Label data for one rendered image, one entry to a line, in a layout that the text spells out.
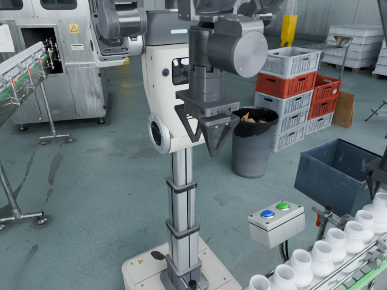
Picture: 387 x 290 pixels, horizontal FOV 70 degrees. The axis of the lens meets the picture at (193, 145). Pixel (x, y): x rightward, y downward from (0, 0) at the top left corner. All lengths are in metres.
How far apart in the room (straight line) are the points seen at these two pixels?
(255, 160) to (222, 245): 0.96
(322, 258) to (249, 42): 0.48
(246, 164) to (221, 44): 2.46
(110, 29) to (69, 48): 3.26
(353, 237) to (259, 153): 2.04
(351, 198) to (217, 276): 0.81
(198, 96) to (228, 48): 0.11
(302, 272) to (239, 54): 0.46
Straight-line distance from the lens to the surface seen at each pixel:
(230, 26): 0.37
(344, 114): 4.43
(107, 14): 0.74
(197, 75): 0.43
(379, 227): 0.85
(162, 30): 0.96
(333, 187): 1.44
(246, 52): 0.37
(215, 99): 0.44
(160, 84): 0.91
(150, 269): 1.75
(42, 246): 2.46
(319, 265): 0.70
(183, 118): 0.50
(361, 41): 7.96
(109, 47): 0.87
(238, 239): 2.27
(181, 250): 1.39
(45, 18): 3.99
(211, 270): 1.73
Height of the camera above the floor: 1.63
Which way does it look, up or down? 28 degrees down
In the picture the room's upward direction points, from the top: straight up
